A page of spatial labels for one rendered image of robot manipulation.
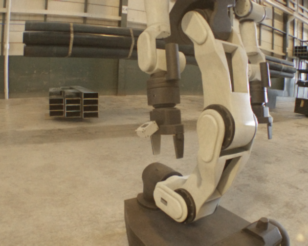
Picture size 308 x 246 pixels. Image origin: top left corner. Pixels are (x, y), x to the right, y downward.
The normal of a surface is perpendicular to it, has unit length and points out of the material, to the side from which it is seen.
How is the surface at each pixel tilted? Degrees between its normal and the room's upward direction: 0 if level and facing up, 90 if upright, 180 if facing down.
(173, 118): 79
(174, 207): 90
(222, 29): 90
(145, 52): 90
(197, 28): 90
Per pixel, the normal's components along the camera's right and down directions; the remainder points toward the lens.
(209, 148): -0.85, 0.07
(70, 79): 0.49, 0.18
